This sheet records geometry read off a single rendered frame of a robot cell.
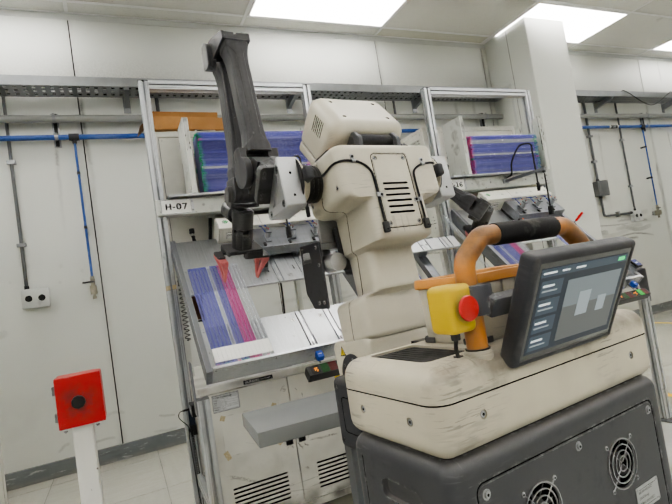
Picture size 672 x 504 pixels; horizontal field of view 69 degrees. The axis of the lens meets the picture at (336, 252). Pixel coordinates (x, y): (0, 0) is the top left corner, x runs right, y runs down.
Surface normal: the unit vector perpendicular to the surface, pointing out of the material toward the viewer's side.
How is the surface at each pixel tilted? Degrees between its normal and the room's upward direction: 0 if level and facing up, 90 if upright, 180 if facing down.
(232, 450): 90
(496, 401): 90
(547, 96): 90
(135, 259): 90
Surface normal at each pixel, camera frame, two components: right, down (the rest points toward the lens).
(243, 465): 0.40, -0.11
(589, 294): 0.52, 0.31
